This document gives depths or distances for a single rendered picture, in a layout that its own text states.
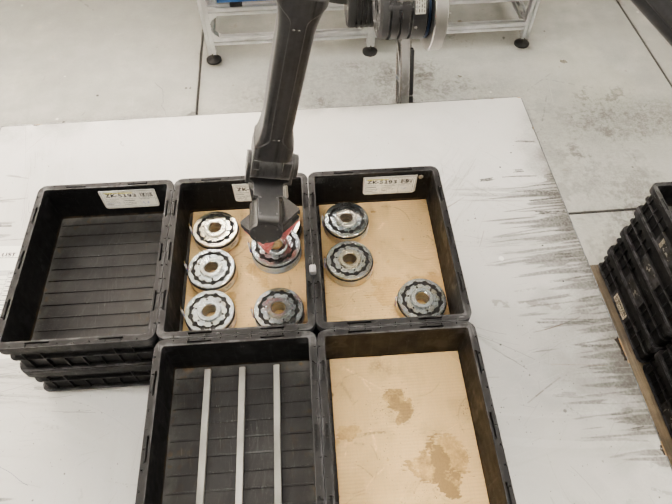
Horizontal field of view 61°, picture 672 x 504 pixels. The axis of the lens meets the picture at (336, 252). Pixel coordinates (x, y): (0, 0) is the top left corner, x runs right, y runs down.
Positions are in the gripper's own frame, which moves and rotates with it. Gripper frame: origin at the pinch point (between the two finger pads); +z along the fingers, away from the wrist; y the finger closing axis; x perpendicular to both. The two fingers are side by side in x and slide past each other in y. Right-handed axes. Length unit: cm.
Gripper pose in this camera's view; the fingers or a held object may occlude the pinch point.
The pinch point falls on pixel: (274, 241)
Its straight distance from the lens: 116.7
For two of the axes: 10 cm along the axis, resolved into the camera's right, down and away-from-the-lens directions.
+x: -7.4, -5.7, 3.6
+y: 6.7, -6.3, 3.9
